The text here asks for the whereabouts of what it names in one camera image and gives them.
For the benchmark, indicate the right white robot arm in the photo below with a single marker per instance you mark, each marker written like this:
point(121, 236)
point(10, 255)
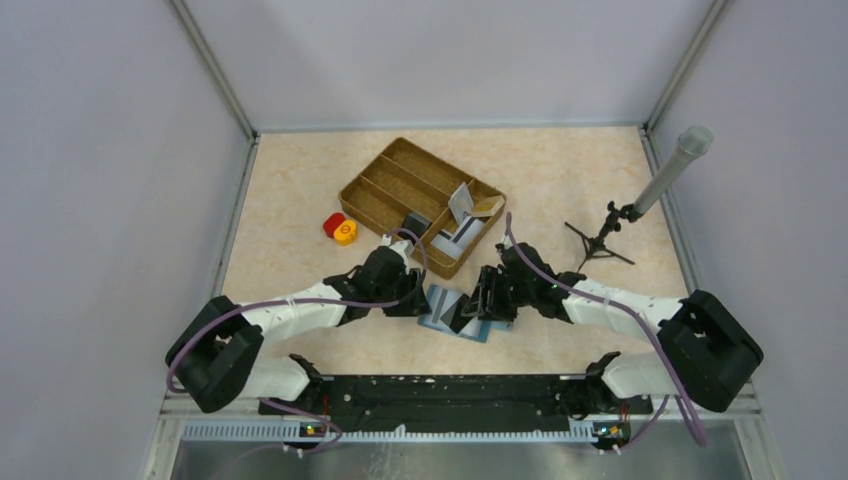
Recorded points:
point(700, 351)

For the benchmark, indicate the grey striped card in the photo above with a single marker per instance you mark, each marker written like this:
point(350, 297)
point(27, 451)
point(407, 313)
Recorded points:
point(439, 301)

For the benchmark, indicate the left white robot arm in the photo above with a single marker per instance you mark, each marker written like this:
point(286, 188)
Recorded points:
point(215, 360)

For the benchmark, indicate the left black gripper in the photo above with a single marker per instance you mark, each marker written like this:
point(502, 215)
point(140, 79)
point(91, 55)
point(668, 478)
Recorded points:
point(411, 308)

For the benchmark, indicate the black card in tray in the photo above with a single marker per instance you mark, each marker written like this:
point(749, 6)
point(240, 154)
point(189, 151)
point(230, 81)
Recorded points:
point(414, 226)

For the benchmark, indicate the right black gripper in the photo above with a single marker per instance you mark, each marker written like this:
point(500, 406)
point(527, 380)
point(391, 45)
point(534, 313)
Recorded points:
point(488, 282)

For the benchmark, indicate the gold card on tray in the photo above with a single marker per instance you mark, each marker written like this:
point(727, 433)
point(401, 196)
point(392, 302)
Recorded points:
point(488, 207)

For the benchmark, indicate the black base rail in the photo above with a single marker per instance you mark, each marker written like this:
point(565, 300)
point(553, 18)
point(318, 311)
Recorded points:
point(499, 406)

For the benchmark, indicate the blue card holder wallet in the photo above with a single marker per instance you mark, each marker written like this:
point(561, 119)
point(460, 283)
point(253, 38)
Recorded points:
point(477, 331)

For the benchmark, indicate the dark grey card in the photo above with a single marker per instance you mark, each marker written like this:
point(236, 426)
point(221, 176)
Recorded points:
point(458, 316)

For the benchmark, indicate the grey microphone on tripod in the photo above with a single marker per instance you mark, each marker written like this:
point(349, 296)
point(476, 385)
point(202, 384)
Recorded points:
point(691, 145)

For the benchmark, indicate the woven brown divided tray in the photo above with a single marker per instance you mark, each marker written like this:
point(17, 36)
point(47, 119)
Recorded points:
point(405, 178)

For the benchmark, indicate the orange cylinder block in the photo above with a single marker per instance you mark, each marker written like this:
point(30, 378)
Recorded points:
point(346, 233)

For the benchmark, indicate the red cylinder block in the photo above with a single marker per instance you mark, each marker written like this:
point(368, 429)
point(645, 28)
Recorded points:
point(332, 222)

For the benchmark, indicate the grey white card stand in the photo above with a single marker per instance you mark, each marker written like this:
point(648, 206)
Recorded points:
point(461, 203)

